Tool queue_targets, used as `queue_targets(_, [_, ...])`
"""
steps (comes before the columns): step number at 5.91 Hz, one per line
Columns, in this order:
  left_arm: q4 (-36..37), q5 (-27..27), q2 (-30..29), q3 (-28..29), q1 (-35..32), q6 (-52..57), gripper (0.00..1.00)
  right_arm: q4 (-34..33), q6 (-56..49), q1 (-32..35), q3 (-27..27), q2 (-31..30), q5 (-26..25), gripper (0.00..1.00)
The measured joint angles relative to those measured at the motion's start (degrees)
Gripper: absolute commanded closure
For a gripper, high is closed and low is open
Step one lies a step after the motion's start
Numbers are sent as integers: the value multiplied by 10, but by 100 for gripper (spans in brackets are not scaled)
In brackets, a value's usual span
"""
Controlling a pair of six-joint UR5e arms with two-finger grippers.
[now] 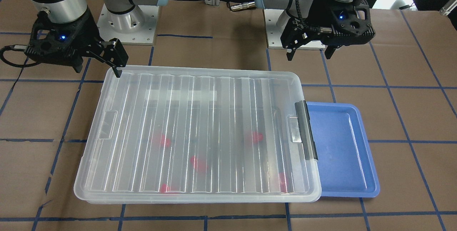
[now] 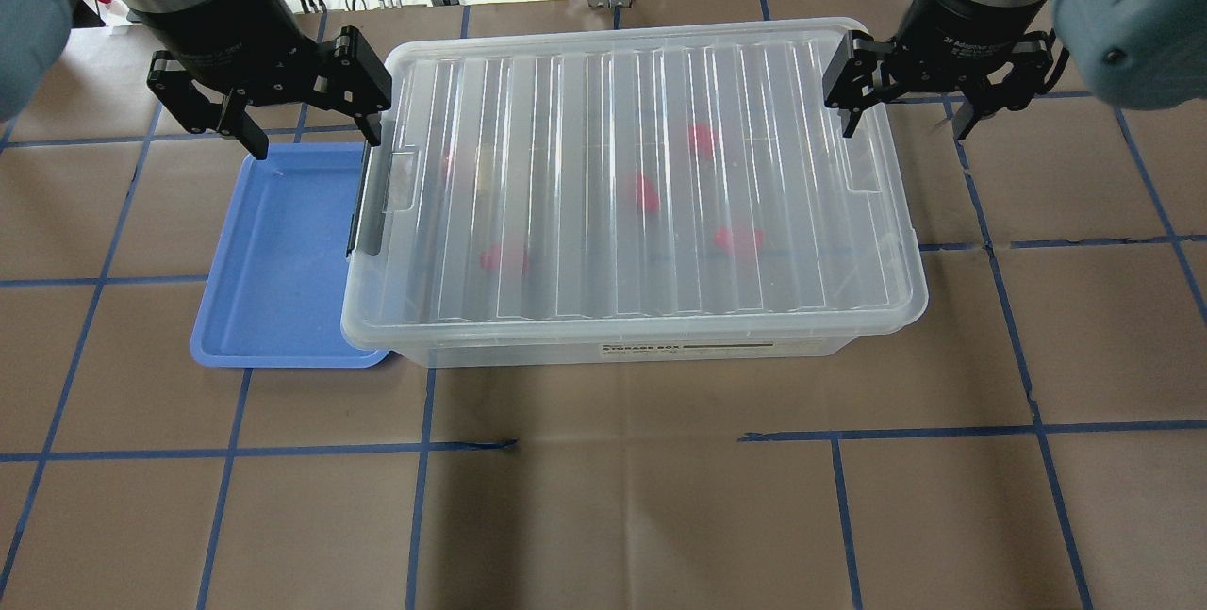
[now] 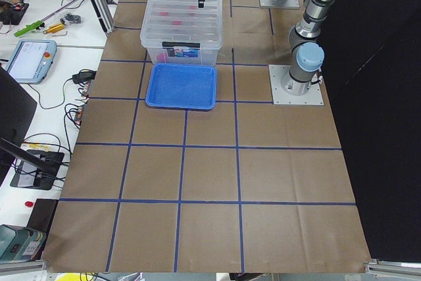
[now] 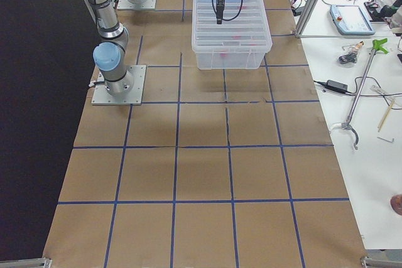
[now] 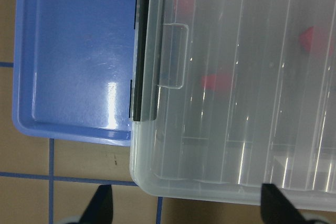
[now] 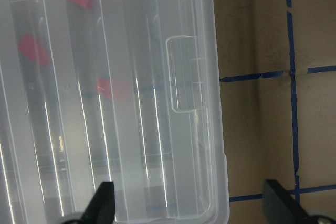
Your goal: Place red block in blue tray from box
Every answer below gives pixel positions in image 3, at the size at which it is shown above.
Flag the clear plastic box lid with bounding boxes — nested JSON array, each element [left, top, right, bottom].
[[140, 0, 223, 47]]

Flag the green device box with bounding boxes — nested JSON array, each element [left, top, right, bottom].
[[1, 224, 46, 264]]

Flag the clear plastic storage box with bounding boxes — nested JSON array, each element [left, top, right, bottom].
[[146, 42, 221, 66]]

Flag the teach pendant tablet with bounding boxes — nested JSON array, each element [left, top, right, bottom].
[[5, 39, 57, 84]]

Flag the black power adapter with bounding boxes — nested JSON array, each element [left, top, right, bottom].
[[72, 70, 97, 84]]

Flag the black electronics box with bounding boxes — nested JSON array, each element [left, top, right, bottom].
[[10, 150, 64, 191]]

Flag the black monitor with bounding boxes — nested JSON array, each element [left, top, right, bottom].
[[1, 69, 64, 180]]

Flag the gold cylinder tool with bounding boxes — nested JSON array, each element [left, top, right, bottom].
[[43, 23, 65, 34]]

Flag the black box latch handle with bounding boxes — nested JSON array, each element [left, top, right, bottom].
[[162, 41, 201, 49]]

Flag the brown paper table cover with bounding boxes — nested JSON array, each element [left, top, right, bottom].
[[43, 0, 370, 273]]

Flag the blue plastic tray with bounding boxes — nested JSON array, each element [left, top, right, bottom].
[[145, 63, 217, 111]]

